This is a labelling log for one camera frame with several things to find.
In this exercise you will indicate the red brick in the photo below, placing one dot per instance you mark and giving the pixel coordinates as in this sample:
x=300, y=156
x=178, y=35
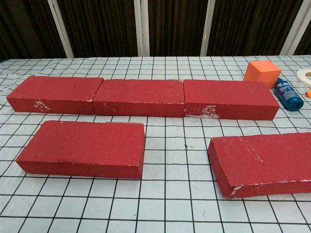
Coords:
x=56, y=92
x=85, y=145
x=262, y=165
x=230, y=97
x=138, y=94

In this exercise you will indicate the white black grid tablecloth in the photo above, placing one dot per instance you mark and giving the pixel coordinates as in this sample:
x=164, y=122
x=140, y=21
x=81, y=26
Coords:
x=170, y=206

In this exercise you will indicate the dark brown curtain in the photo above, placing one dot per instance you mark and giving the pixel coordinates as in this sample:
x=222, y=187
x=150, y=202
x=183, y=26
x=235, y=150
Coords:
x=102, y=24

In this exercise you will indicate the orange foam cube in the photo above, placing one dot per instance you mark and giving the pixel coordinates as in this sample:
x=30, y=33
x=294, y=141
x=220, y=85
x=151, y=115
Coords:
x=260, y=72

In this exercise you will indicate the blue plastic bottle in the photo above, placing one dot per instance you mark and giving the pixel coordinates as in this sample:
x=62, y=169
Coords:
x=289, y=97

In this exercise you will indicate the white tape roll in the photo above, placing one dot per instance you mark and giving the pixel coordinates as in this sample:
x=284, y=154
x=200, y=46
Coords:
x=302, y=74

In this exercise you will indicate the small orange object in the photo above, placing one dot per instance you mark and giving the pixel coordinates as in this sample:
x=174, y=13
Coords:
x=309, y=93

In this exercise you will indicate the white table leg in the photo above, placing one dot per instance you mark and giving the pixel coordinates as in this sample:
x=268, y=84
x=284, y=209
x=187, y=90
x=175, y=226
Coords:
x=141, y=29

